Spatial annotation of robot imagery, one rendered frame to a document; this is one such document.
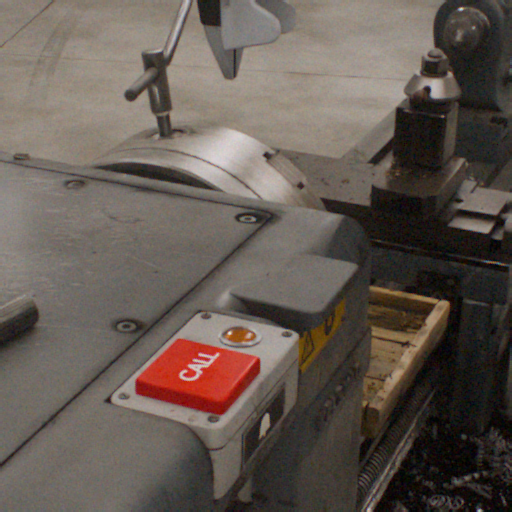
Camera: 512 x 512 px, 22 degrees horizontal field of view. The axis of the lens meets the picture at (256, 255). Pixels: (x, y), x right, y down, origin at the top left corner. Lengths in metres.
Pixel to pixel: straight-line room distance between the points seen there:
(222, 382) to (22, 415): 0.12
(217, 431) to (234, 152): 0.54
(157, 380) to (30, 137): 4.21
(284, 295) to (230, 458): 0.17
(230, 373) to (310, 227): 0.26
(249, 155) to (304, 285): 0.35
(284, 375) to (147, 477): 0.16
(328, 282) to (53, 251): 0.21
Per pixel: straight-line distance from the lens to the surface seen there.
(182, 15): 1.40
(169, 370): 0.80
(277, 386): 0.84
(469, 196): 1.89
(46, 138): 4.96
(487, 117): 2.35
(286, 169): 1.29
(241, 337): 0.85
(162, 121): 1.28
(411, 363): 1.57
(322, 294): 0.92
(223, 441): 0.77
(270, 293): 0.92
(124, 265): 0.96
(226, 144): 1.27
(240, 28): 0.99
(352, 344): 1.09
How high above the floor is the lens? 1.66
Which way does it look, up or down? 25 degrees down
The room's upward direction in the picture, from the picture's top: 2 degrees clockwise
